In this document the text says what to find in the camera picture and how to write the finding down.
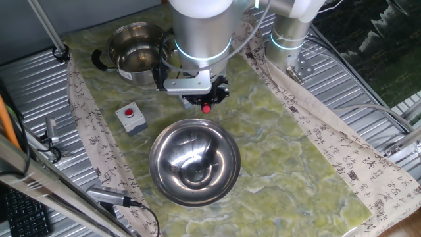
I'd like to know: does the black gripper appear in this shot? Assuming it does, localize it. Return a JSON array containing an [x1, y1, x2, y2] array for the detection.
[[181, 75, 230, 107]]

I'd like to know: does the stainless steel bowl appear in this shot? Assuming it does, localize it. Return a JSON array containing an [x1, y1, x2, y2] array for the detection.
[[148, 118, 242, 208]]

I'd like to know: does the green marble pattern mat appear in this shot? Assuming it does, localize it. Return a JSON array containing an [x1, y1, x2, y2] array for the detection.
[[62, 0, 374, 237]]

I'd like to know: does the red push button box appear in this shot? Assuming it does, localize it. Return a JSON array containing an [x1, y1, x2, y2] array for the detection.
[[114, 101, 148, 137]]

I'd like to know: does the beige calligraphy cloth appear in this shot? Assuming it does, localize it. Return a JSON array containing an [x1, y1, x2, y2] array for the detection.
[[230, 8, 421, 237], [65, 57, 162, 237]]

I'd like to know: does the black pole clamp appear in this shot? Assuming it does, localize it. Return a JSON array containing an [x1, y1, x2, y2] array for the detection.
[[51, 43, 71, 64]]

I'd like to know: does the dark landscape print board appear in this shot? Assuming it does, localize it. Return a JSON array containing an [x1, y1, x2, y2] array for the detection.
[[310, 0, 421, 108]]

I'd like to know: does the grey metal pole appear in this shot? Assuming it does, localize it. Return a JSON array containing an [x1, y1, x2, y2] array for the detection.
[[26, 0, 66, 55]]

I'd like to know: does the orange tube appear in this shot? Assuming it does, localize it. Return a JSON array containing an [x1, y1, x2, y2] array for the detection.
[[0, 94, 21, 151]]

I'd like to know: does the black keyboard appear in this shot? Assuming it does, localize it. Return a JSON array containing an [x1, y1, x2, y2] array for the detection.
[[3, 186, 53, 237]]

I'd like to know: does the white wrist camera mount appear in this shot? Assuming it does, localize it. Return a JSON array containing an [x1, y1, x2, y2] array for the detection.
[[163, 69, 213, 96]]

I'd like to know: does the steel pot with black handles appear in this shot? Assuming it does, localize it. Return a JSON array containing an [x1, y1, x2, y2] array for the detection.
[[91, 22, 174, 87]]

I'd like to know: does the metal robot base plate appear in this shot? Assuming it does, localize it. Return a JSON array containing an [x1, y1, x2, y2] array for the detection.
[[285, 54, 315, 85]]

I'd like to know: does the grey camera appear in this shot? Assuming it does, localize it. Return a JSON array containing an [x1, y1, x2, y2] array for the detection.
[[86, 184, 133, 208]]

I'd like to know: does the black camera cable loop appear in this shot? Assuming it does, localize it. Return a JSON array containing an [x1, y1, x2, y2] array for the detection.
[[32, 131, 63, 165]]

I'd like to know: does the thick grey cable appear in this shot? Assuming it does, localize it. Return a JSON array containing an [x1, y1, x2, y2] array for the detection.
[[332, 103, 414, 132]]

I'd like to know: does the aluminium frame beam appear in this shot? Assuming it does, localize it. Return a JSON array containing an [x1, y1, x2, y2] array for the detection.
[[383, 92, 421, 165], [0, 133, 136, 237]]

